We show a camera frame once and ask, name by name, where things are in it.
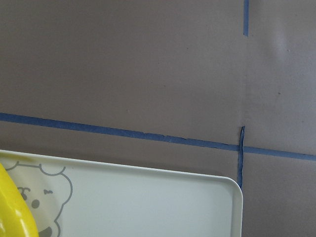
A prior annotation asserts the smooth yellow banana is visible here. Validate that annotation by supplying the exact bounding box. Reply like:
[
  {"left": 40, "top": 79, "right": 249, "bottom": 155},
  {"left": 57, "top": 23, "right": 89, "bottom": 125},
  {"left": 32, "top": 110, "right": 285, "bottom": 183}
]
[{"left": 0, "top": 165, "right": 39, "bottom": 237}]

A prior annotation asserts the white rectangular plate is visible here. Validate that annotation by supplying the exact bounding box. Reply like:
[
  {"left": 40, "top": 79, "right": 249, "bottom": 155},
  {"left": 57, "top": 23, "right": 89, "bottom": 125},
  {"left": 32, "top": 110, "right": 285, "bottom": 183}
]
[{"left": 0, "top": 151, "right": 243, "bottom": 237}]

